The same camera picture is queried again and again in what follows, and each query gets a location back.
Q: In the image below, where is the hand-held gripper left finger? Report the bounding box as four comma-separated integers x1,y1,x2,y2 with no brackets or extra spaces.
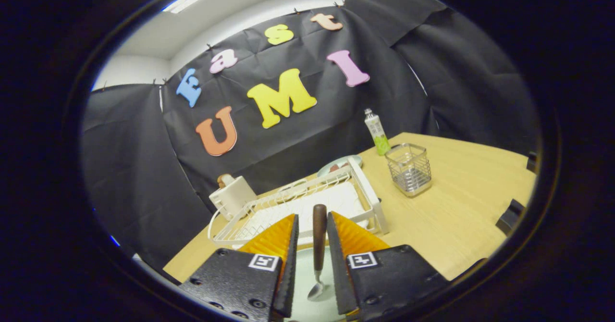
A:
179,213,299,322

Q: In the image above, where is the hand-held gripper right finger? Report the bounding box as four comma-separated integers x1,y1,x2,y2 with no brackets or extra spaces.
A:
327,211,450,322

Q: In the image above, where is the pale green plate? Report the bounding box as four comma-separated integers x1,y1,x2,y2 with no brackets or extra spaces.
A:
286,245,346,322

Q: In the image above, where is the wooden handle metal spoon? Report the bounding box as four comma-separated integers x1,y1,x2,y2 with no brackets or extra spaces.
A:
307,204,328,301

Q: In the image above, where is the white wire dish rack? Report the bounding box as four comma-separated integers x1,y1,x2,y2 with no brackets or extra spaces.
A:
208,156,390,249

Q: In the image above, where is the metal wire basket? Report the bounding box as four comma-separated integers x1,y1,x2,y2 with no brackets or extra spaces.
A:
384,143,432,198

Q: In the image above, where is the small pale green dish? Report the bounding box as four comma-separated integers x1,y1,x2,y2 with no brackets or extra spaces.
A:
317,155,363,177

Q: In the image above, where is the white toaster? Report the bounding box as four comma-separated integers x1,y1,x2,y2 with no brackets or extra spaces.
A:
209,175,258,221

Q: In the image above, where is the green label drink bottle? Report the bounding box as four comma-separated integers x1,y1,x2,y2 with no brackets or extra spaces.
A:
364,109,391,156

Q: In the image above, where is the black backdrop cloth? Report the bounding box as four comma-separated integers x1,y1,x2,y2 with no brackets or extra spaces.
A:
79,0,541,284

